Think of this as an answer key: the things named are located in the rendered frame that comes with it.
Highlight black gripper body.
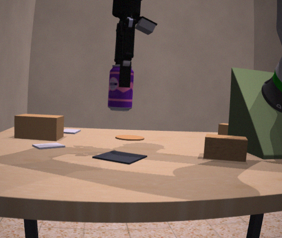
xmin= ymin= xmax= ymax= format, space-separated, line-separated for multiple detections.
xmin=112 ymin=0 xmax=141 ymax=32

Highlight dark grey square slate coaster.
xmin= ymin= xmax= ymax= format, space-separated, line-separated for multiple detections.
xmin=92 ymin=151 xmax=147 ymax=165

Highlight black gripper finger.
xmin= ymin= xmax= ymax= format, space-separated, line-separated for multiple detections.
xmin=114 ymin=24 xmax=121 ymax=65
xmin=118 ymin=17 xmax=136 ymax=88

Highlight purple drink can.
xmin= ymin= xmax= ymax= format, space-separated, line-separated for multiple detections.
xmin=108 ymin=65 xmax=134 ymax=111

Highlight round tan cork coaster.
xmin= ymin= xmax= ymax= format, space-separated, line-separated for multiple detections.
xmin=115 ymin=135 xmax=144 ymax=141

